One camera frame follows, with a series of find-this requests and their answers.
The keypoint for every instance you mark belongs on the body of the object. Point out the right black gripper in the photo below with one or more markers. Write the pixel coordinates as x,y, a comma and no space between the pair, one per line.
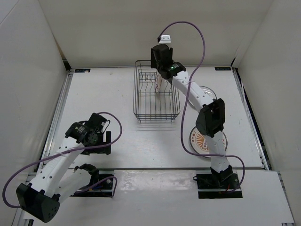
154,65

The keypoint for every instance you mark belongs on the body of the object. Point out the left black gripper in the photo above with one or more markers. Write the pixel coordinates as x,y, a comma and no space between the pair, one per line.
106,150

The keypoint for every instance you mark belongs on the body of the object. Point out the red patterned plate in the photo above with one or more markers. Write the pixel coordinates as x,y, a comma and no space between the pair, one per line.
158,82
198,143

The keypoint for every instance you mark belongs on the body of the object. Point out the black patterned white plate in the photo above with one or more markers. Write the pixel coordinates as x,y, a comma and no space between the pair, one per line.
208,91

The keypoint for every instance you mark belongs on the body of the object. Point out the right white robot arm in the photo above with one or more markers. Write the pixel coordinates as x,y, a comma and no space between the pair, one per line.
211,112

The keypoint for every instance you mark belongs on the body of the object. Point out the right blue corner label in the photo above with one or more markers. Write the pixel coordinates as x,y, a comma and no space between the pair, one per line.
222,68

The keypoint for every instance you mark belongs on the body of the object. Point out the blue corner label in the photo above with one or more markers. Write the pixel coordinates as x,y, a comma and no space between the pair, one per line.
82,70
222,68

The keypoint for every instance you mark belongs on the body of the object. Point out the left blue corner label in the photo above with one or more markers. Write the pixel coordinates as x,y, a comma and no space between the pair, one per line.
82,70

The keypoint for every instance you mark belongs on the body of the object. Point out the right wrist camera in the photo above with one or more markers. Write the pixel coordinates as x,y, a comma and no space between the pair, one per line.
162,41

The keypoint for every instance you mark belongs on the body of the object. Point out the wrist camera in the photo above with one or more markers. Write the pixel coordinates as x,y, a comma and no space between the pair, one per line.
96,122
162,41

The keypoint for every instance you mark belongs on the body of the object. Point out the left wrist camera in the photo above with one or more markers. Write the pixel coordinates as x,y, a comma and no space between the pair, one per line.
96,122

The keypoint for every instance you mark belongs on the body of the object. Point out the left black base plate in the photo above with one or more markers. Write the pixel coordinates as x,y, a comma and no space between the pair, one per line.
104,189

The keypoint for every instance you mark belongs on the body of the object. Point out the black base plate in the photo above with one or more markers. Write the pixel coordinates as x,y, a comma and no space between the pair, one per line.
210,188
104,189

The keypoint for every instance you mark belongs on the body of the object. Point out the wire dish rack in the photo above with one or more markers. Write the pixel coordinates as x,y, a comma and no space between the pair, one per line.
150,106

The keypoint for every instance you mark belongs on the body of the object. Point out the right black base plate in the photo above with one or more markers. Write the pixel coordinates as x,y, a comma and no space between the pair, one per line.
210,188

